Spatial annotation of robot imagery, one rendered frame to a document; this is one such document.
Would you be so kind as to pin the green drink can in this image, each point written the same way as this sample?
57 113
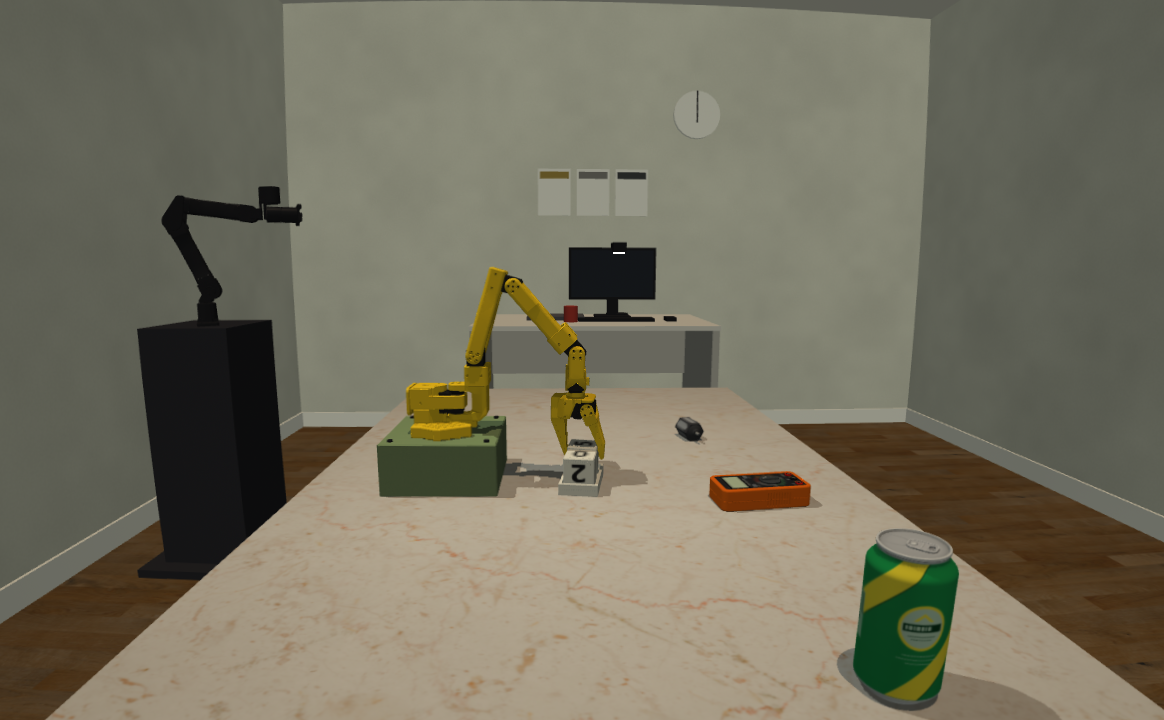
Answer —
906 610

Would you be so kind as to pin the orange digital multimeter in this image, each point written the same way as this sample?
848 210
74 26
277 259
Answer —
757 491

